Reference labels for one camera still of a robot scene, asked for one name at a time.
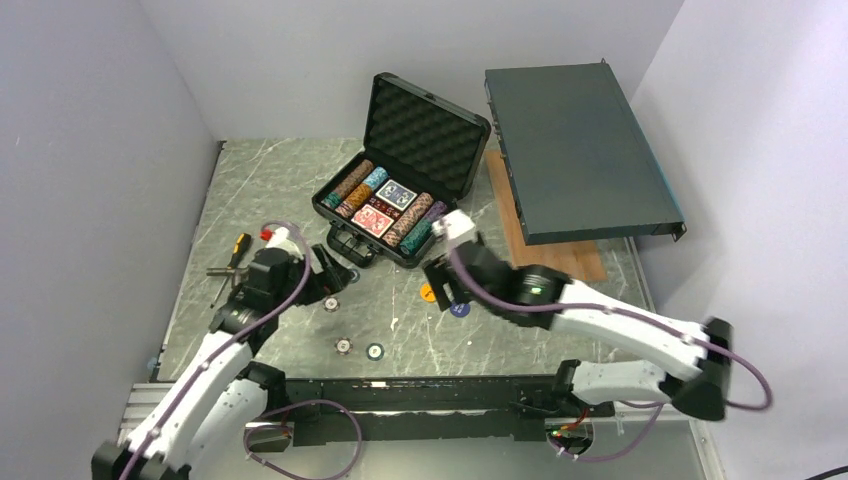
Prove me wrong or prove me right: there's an orange yellow chip stack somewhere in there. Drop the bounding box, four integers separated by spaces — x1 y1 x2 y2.
335 182 373 218

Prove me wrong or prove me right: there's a black poker set case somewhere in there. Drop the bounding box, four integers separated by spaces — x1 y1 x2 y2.
311 72 492 269

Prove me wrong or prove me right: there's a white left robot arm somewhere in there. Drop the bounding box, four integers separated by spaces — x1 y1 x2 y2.
91 244 357 479

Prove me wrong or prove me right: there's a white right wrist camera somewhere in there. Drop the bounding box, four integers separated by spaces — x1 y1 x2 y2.
431 209 477 248

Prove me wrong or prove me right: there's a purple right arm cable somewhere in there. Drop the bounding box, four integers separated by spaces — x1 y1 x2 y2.
433 221 774 464

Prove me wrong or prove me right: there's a red die in case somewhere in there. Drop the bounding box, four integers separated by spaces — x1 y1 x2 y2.
368 196 403 220

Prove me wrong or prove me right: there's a wooden board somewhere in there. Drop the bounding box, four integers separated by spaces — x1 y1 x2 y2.
484 150 607 282

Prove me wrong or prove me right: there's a green chip stack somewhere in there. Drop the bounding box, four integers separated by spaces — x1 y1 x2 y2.
399 219 433 256

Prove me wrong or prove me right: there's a black yellow handled screwdriver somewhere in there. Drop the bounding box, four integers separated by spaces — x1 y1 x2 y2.
209 233 253 309

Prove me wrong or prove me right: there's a blue playing card deck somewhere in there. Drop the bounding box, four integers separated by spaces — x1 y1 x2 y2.
376 179 418 211

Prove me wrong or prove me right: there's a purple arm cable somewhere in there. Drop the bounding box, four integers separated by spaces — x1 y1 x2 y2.
433 221 774 464
115 220 364 480

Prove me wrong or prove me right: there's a red playing card deck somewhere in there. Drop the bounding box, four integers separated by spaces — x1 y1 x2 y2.
352 205 395 238

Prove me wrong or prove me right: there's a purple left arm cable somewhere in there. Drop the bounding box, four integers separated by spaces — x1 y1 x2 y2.
115 220 364 480

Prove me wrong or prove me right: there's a grey metal pipe fitting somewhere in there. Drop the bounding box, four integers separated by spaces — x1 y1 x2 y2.
205 267 249 288

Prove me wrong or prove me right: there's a white brown poker chip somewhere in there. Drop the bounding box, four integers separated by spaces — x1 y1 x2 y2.
335 337 352 355
322 297 340 312

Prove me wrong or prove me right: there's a brown grey chip row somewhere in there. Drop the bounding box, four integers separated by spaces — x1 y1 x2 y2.
322 160 375 209

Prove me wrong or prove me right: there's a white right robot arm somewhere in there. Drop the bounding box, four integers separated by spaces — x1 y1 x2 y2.
423 240 733 421

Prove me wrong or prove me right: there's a blue small blind button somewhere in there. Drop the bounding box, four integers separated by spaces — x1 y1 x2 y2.
449 303 471 318

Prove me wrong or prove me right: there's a light blue chip stack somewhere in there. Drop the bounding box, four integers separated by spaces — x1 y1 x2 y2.
363 167 389 191

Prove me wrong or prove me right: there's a brown blue chip row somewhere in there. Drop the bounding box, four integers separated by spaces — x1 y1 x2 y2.
382 193 434 248

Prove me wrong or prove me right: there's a dark teal rack server box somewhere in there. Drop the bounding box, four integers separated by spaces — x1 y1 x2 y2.
484 60 687 245

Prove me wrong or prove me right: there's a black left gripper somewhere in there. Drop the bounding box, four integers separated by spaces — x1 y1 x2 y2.
272 242 353 312

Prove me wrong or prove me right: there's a purple chip stack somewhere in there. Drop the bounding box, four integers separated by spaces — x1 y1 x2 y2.
422 201 447 222

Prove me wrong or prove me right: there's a yellow big blind button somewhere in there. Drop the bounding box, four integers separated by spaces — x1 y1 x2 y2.
419 283 437 303

